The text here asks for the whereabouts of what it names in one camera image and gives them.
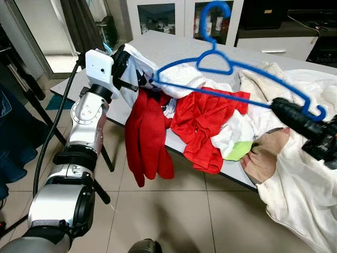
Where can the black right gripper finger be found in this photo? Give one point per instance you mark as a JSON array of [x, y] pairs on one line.
[[295, 117]]

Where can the white T-shirt red black print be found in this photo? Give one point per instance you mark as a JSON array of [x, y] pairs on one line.
[[179, 76]]

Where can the red polo shirt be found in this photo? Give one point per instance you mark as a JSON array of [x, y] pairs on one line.
[[202, 126]]

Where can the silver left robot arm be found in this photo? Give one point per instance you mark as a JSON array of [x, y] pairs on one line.
[[87, 121]]

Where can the cream crumpled garment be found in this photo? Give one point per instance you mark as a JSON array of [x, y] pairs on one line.
[[258, 84]]

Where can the beige pink printed garment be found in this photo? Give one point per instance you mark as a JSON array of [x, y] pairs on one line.
[[263, 155]]

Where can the white table black legs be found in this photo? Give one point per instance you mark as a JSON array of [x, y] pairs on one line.
[[174, 45]]

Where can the large white garment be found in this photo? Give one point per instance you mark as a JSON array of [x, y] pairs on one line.
[[300, 195]]

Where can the grey curtain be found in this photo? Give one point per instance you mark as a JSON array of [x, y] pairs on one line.
[[81, 23]]

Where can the wide white drawer front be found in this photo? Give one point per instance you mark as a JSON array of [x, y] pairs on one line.
[[274, 47]]

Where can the teal floor mat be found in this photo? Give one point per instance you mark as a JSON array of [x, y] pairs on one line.
[[59, 103]]

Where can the white glass door cabinet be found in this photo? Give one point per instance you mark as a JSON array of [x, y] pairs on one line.
[[184, 13]]

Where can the chrome and black clothes rack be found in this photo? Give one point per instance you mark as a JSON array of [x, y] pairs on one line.
[[31, 100]]

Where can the black speaker box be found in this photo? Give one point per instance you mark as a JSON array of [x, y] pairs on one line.
[[263, 13]]

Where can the blue denim jeans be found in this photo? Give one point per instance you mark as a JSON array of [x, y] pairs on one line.
[[18, 142]]

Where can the dark left robot foot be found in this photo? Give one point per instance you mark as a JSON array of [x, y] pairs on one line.
[[145, 246]]

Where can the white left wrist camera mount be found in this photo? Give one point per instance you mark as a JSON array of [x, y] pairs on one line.
[[99, 66]]

